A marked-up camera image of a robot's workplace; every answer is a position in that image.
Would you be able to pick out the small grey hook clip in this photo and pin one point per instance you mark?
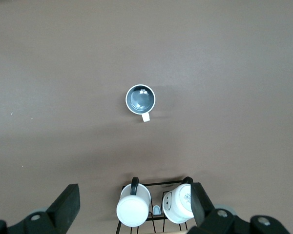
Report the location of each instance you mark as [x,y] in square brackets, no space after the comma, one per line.
[156,210]

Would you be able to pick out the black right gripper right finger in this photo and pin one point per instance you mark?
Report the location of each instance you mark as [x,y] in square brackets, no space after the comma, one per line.
[200,204]

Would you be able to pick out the white cup with grey inside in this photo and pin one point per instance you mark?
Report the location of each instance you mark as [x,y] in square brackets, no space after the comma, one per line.
[140,98]

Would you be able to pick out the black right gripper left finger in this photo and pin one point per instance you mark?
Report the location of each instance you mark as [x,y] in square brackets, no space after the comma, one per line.
[63,207]

